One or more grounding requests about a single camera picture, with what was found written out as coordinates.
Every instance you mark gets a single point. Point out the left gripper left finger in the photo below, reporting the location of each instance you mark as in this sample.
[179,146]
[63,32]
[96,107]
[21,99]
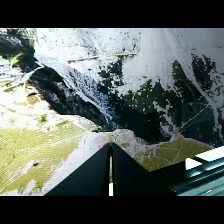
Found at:
[90,176]

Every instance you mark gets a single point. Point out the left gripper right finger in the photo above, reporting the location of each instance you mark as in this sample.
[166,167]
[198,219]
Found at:
[133,180]

